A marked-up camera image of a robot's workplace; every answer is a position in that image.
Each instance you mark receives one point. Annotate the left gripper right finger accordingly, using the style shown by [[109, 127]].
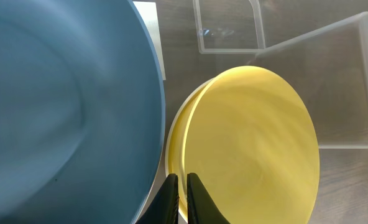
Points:
[[201, 207]]

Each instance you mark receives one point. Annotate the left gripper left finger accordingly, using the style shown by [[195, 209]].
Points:
[[164, 207]]

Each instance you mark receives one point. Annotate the yellow small bowl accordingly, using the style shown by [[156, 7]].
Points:
[[251, 141]]

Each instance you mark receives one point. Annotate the dark blue bowl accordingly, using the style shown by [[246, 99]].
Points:
[[82, 112]]

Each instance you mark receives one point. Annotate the white label in bin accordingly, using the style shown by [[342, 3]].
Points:
[[148, 12]]

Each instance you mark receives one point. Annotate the clear plastic storage bin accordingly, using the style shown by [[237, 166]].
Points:
[[319, 46]]

